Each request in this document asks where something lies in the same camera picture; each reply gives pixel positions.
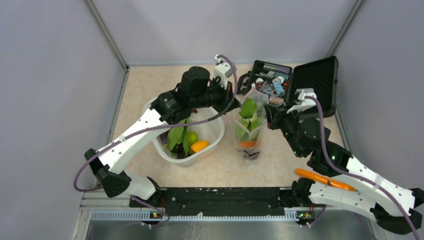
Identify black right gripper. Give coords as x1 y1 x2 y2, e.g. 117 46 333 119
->
263 100 304 157

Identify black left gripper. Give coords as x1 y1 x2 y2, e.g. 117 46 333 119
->
191 77 241 115

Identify white plastic basket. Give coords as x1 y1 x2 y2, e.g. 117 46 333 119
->
138 97 225 167

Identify leafy green sprig toy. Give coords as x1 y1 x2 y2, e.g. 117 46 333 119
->
239 98 257 119

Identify dark purple round fruit toy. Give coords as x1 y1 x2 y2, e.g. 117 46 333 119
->
241 149 261 161

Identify clear zip top bag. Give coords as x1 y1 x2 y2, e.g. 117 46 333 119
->
232 86 269 161

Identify orange carrot toy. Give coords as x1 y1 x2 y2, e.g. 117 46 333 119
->
238 140 257 149

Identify green cabbage toy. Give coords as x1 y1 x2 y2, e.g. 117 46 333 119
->
234 122 262 142

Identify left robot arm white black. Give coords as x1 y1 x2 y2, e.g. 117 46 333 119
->
84 62 240 207

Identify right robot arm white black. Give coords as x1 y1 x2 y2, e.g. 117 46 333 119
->
265 105 424 235

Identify orange object behind right arm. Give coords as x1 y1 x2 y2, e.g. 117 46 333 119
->
294 168 357 192

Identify small green lime toy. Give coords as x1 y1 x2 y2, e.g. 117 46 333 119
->
188 131 199 146

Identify green leafy vegetable toy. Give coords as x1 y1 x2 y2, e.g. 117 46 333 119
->
167 126 190 159

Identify small orange fruit toy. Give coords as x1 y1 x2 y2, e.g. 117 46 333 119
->
190 140 210 153

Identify black poker chip case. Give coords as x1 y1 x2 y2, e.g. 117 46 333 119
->
237 56 339 118

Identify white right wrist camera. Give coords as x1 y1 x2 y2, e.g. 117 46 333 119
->
286 88 317 114

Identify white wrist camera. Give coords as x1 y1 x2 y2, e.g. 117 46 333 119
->
213 54 233 90
286 88 317 114

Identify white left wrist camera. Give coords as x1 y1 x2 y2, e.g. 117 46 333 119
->
213 54 233 90

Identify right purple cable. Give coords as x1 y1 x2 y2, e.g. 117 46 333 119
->
304 96 422 240

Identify purple cable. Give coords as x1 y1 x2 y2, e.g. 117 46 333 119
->
304 96 422 240
73 54 239 228

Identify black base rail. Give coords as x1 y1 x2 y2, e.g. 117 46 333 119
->
146 187 314 217

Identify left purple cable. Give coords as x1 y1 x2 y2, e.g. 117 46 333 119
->
73 54 239 228

